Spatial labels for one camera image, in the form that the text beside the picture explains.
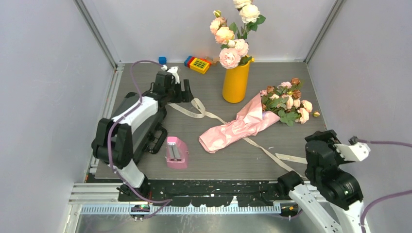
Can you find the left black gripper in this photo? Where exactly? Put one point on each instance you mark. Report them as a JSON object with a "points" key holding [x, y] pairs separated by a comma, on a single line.
{"points": [[185, 96]]}

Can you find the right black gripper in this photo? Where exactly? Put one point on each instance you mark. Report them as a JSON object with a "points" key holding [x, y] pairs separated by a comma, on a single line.
{"points": [[331, 139]]}

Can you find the beige ribbon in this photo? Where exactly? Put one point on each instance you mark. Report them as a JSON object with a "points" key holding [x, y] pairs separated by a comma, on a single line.
{"points": [[277, 157]]}

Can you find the pink flower bouquet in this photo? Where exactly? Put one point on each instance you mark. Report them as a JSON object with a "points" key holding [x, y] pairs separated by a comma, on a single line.
{"points": [[282, 103]]}

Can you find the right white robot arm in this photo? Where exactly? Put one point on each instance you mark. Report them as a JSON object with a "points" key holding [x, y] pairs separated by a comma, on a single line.
{"points": [[346, 200]]}

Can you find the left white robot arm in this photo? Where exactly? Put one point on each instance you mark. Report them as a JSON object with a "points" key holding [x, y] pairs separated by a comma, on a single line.
{"points": [[130, 173]]}

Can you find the yellow vase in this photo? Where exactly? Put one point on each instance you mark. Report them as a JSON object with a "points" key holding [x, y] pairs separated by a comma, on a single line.
{"points": [[235, 82]]}

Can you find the peach roses in vase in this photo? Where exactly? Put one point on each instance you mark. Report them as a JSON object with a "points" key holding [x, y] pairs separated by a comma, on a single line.
{"points": [[233, 38]]}

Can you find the yellow toy block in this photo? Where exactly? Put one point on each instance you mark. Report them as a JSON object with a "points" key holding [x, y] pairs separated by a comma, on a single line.
{"points": [[197, 64]]}

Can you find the blue cube block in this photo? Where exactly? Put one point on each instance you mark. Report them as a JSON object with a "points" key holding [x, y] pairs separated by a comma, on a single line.
{"points": [[162, 60]]}

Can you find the black hard case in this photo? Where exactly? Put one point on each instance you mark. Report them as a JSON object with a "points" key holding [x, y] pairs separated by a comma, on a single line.
{"points": [[140, 132]]}

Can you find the pink toy toaster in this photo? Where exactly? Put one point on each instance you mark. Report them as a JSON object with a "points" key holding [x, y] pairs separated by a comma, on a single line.
{"points": [[177, 156]]}

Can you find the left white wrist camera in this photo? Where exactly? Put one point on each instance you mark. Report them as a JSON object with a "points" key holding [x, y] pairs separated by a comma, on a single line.
{"points": [[173, 70]]}

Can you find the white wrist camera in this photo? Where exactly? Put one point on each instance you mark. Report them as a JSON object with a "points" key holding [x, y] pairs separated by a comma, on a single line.
{"points": [[356, 151], [173, 70]]}

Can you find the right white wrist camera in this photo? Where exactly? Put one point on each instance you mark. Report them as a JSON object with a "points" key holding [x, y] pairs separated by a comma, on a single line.
{"points": [[356, 151]]}

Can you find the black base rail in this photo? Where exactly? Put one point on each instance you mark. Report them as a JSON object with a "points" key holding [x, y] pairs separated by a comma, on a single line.
{"points": [[208, 193]]}

